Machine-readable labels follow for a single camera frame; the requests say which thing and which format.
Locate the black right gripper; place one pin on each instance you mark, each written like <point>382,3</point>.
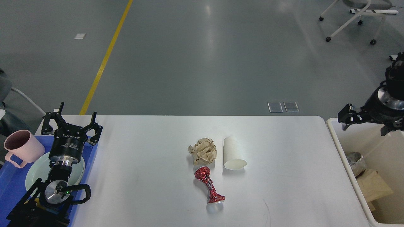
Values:
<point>384,107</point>

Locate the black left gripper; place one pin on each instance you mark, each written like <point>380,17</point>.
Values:
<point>68,143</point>

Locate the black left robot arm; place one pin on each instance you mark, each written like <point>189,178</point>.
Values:
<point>47,201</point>

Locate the crushed red can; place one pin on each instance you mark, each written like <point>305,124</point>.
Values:
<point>202,174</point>

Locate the floor outlet cover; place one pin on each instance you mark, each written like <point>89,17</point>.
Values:
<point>291,107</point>
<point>275,107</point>

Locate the left floor outlet cover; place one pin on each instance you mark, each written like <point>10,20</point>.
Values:
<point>275,107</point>

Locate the white plastic bin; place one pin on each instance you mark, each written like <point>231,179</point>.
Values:
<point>383,154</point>

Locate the aluminium foil tray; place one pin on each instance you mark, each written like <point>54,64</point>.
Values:
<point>357,163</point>

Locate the white office chair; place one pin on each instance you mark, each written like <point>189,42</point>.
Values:
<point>364,8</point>

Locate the right floor outlet cover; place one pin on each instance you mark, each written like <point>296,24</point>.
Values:
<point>291,107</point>

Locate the white paper cup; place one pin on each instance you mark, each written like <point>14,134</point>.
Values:
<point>233,156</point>

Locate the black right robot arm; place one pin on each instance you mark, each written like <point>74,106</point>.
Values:
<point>394,77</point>

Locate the light green plate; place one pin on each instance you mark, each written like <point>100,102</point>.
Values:
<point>41,169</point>

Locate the brown paper ball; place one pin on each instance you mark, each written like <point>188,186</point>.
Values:
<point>203,152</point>

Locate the pink mug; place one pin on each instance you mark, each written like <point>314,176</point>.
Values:
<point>23,145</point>

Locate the person in jeans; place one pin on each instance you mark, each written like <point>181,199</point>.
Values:
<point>7,121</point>

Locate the grey chair frame left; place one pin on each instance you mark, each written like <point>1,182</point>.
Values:
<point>28,100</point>

